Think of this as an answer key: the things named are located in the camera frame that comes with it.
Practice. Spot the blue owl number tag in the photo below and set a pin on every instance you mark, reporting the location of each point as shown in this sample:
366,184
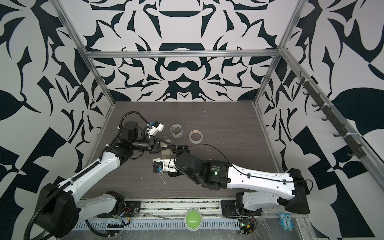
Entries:
285,221

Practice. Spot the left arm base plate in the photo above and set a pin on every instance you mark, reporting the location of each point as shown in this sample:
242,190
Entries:
127,209

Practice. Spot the small electronics board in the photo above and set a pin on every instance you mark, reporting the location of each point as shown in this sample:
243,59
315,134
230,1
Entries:
247,226

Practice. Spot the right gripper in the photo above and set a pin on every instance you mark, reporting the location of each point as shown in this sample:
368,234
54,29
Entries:
182,148

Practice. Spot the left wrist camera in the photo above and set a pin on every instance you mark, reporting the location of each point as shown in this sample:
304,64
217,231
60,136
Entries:
154,128

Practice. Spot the clear tape roll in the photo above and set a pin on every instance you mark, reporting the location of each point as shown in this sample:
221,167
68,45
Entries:
176,130

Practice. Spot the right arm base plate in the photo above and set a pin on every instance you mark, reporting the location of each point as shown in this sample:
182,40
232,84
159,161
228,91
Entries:
231,211

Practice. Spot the beige masking tape roll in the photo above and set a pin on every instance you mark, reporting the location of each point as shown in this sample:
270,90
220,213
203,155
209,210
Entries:
196,136

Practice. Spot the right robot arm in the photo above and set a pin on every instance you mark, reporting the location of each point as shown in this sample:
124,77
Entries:
261,189

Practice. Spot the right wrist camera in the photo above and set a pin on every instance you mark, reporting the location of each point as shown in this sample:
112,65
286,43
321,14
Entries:
164,166

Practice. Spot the white slotted cable duct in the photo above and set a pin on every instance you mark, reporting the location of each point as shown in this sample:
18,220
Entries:
178,224

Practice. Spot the green push button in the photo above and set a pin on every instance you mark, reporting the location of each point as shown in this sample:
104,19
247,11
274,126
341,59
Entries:
193,220

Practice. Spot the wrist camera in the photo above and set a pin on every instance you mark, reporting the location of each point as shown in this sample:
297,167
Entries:
164,166
154,128

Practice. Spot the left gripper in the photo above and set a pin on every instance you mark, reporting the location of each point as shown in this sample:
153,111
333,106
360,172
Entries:
154,145

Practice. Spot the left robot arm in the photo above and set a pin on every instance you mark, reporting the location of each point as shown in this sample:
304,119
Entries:
60,207

